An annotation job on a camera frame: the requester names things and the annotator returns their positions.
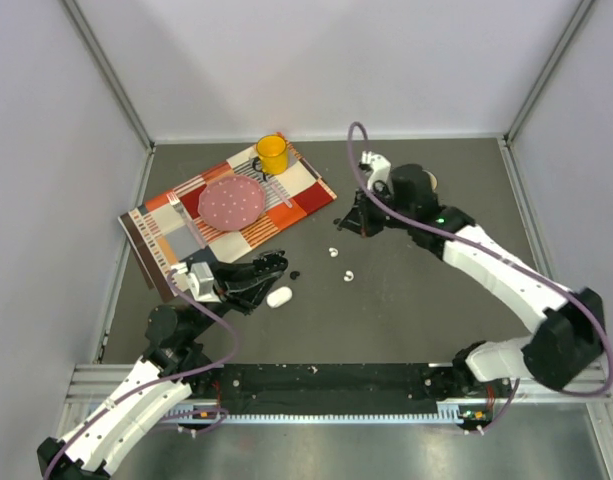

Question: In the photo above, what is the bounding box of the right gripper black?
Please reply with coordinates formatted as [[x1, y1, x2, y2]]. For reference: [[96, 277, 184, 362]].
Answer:
[[339, 182, 415, 240]]

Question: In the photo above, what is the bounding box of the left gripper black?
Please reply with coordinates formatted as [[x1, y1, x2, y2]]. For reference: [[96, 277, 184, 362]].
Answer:
[[187, 259, 284, 339]]

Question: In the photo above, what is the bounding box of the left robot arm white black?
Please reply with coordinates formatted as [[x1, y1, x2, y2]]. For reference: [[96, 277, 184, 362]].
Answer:
[[37, 250, 288, 479]]

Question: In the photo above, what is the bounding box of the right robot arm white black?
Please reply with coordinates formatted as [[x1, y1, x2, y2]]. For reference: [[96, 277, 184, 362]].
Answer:
[[337, 152, 605, 396]]

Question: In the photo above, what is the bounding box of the white earbud charging case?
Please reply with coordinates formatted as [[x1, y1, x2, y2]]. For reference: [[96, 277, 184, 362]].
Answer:
[[266, 286, 293, 309]]

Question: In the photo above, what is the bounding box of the patterned orange placemat cloth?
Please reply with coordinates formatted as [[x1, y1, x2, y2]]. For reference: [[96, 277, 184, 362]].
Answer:
[[119, 133, 337, 301]]

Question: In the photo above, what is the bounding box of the pink dotted plate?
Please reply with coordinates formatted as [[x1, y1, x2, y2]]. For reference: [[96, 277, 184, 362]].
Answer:
[[198, 175, 266, 232]]

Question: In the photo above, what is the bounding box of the cream enamel mug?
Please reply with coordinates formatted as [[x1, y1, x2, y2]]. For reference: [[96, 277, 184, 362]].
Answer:
[[425, 170, 438, 192]]

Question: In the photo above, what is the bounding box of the yellow mug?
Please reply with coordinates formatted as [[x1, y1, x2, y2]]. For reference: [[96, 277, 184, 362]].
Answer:
[[252, 134, 289, 175]]

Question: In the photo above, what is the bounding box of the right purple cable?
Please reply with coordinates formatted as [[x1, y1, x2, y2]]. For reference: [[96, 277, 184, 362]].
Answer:
[[346, 121, 613, 436]]

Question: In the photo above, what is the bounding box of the purple cable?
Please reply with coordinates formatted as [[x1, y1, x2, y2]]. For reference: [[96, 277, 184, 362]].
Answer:
[[40, 269, 245, 480], [346, 121, 613, 436]]

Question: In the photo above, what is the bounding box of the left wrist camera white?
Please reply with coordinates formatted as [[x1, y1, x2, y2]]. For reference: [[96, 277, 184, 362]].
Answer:
[[171, 262, 220, 303]]

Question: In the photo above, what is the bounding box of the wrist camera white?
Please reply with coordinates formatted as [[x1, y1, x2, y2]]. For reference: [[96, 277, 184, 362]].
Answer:
[[171, 262, 220, 303], [358, 151, 391, 192]]

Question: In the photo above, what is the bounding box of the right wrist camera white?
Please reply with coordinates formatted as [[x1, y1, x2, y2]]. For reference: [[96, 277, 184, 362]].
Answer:
[[358, 151, 391, 192]]

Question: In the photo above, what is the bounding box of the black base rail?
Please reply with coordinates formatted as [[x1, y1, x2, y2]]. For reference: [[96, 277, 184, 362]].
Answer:
[[213, 363, 468, 415]]

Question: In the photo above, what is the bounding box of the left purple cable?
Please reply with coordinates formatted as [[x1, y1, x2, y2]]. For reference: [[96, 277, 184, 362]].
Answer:
[[40, 269, 245, 480]]

